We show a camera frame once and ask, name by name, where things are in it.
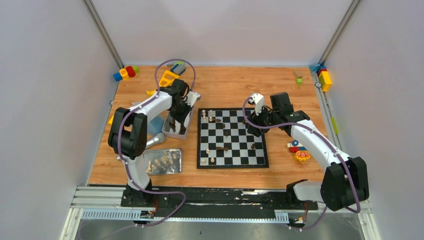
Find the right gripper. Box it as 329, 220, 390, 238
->
247, 104, 279, 138

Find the tin box with dark pieces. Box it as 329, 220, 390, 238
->
161, 110, 193, 140

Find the black silver chess board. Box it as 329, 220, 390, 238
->
196, 107, 269, 169

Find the tin lid with light pieces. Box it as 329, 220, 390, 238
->
141, 148, 183, 176

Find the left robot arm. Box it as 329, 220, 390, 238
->
108, 79, 201, 207

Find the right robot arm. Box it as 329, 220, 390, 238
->
243, 92, 370, 214

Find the blue plastic bag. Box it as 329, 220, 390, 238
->
147, 114, 165, 136

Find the silver microphone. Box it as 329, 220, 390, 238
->
146, 132, 166, 149

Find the yellow toy saw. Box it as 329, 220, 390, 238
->
146, 70, 180, 97

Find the blue green toy block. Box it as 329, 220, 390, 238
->
170, 61, 186, 76

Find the colourful toy car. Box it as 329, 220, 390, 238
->
287, 140, 312, 162

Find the colourful toy blocks left corner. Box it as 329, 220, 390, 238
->
112, 65, 140, 82

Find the colourful toy blocks corner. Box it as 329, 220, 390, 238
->
309, 64, 333, 92
112, 65, 140, 82

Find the colourful toy blocks right corner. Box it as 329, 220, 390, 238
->
309, 64, 333, 92

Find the small yellow block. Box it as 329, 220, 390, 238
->
107, 115, 114, 125

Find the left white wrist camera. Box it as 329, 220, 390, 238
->
185, 91, 201, 107

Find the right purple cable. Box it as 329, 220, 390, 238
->
241, 96, 362, 232

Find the purple cable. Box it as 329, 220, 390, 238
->
115, 58, 197, 229
241, 96, 362, 232

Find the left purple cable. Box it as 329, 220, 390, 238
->
115, 58, 197, 229

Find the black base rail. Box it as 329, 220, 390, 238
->
120, 186, 318, 219

